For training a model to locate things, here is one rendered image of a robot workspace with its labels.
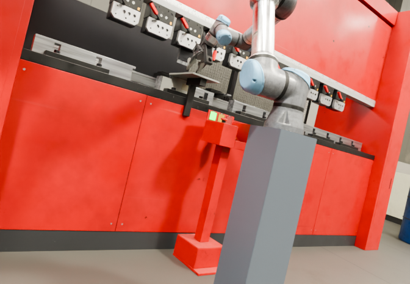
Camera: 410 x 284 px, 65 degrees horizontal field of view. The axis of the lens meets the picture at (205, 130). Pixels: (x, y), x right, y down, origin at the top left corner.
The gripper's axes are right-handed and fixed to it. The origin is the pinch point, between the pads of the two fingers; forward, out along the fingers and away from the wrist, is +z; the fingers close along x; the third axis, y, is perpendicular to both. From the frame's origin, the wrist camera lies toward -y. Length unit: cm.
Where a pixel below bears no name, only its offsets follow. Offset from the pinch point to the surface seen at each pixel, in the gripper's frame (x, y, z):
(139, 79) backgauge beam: 17.5, 18.8, 28.3
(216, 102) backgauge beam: -45, 19, 28
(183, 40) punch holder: 7.4, 14.7, -9.4
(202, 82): 2.0, -17.1, -4.8
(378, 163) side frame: -214, -23, 12
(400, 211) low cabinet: -492, 6, 113
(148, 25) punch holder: 30.5, 14.5, -9.2
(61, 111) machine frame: 65, -29, 27
